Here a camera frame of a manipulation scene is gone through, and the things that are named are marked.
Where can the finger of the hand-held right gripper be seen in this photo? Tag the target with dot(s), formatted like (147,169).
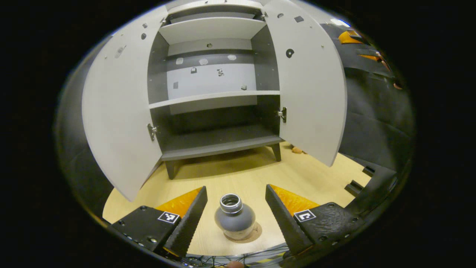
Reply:
(347,38)
(370,57)

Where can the small ceiling light panel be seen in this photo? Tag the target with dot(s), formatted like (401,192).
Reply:
(340,22)

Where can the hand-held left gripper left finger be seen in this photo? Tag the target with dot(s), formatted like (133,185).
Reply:
(187,227)

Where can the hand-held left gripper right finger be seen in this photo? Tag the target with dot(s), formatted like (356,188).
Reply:
(284,223)

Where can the silver bottle with printed label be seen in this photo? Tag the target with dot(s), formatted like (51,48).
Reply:
(234,221)

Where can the white cabinet door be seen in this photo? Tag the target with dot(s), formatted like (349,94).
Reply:
(312,93)
(119,111)

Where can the black metal stand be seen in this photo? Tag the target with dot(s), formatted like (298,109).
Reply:
(375,193)

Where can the small brown object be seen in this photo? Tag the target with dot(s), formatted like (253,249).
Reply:
(298,150)

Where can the black backdrop cloth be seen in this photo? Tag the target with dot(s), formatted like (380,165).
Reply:
(375,123)

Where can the white cabinet drawer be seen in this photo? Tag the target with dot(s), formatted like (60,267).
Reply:
(193,6)

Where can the metal door hinge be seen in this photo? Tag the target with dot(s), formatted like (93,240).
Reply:
(263,15)
(152,131)
(163,21)
(283,114)

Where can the round brown coaster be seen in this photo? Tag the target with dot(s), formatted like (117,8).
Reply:
(257,232)

